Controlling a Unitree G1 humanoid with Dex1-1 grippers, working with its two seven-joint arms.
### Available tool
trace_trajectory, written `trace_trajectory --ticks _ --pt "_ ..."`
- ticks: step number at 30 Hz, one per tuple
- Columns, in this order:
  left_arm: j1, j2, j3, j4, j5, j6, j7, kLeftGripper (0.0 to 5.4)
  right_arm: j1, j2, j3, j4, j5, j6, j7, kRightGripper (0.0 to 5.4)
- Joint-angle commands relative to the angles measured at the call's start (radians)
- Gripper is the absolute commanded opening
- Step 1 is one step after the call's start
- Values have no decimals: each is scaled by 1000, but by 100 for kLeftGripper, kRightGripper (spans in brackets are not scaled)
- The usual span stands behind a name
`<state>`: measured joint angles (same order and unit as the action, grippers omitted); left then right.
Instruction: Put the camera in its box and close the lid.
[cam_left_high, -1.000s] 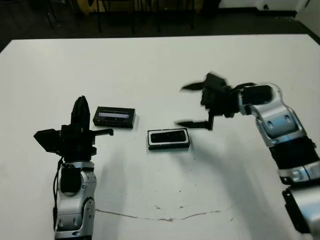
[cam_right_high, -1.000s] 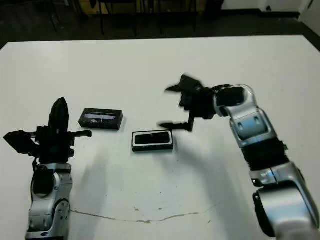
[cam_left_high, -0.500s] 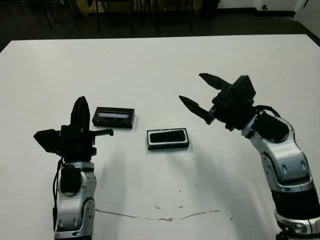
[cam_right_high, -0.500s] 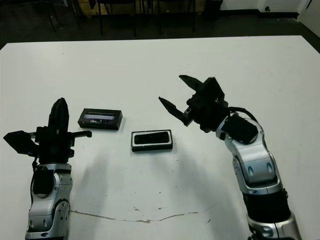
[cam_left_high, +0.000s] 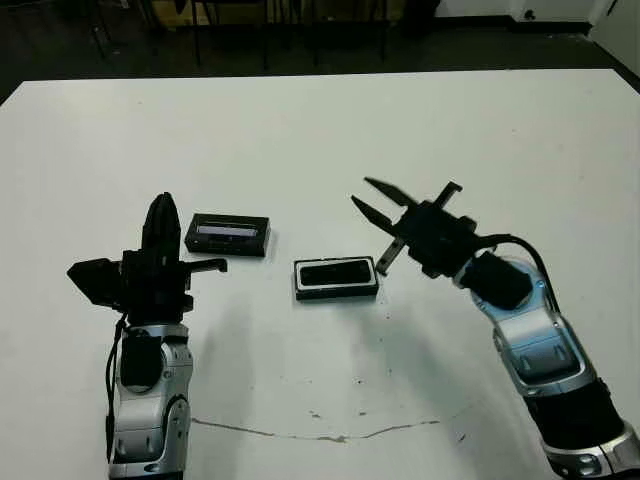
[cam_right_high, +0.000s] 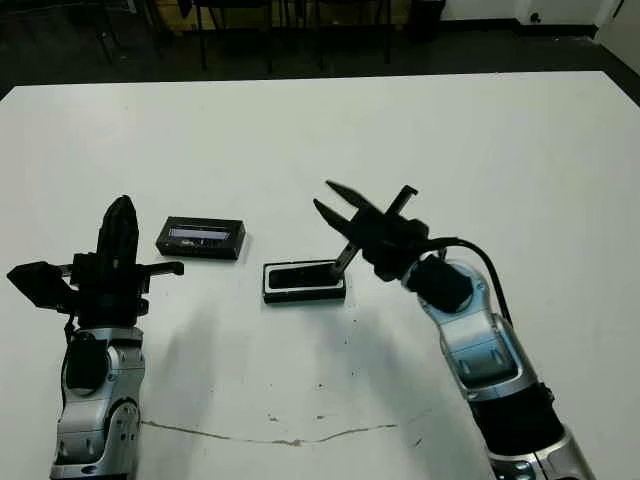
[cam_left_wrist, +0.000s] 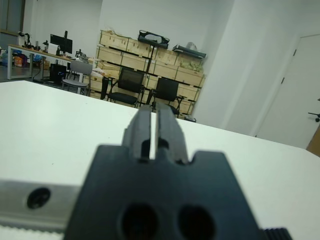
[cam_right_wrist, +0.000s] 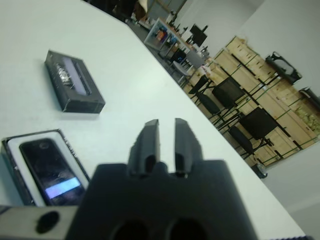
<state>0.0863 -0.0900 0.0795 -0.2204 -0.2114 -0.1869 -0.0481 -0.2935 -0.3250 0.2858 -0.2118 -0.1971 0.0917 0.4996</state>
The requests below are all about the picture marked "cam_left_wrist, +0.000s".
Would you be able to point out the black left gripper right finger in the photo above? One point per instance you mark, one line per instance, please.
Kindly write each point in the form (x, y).
(170, 132)

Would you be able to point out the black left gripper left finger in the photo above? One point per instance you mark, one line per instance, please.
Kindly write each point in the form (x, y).
(140, 132)

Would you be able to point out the small desktop robot arm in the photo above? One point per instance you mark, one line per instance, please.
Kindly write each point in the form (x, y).
(26, 40)

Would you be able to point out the small cardboard box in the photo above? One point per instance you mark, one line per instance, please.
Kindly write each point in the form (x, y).
(46, 64)

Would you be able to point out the white box device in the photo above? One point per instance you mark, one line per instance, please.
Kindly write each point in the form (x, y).
(52, 48)

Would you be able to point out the black trash bin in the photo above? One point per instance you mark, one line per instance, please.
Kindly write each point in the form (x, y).
(190, 118)

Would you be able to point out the black mesh office chair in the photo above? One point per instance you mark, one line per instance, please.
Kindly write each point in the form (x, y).
(167, 88)
(131, 78)

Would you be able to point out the black case stand pole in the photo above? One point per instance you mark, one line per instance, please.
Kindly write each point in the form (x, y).
(150, 60)

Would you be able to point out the flat black case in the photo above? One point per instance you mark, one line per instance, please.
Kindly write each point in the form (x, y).
(190, 51)

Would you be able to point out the grey plastic chair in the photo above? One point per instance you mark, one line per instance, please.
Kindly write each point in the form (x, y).
(80, 67)

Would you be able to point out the white plastic bag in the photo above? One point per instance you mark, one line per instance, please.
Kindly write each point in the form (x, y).
(192, 45)

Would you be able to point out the black case with grey contents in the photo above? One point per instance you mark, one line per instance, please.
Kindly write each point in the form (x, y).
(153, 38)

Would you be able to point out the black computer tower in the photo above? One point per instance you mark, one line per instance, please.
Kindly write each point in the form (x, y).
(58, 73)

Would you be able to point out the black computer monitor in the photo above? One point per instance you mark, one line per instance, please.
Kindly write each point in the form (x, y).
(62, 42)

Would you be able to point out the blue water jug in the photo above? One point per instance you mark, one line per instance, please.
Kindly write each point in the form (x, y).
(36, 57)

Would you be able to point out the white door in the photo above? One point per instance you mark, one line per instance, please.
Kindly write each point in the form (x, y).
(295, 100)

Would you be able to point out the white desk wooden top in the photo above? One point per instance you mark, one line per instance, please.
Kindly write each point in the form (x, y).
(30, 50)

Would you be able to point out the colourful bags pile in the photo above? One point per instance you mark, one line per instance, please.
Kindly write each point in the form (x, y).
(19, 58)

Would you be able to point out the brown wooden panel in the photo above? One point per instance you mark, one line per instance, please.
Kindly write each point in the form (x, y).
(315, 142)

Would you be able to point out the black office chair base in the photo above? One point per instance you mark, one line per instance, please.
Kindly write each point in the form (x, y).
(315, 116)

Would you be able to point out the window with brown frame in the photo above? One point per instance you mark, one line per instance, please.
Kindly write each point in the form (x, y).
(12, 15)

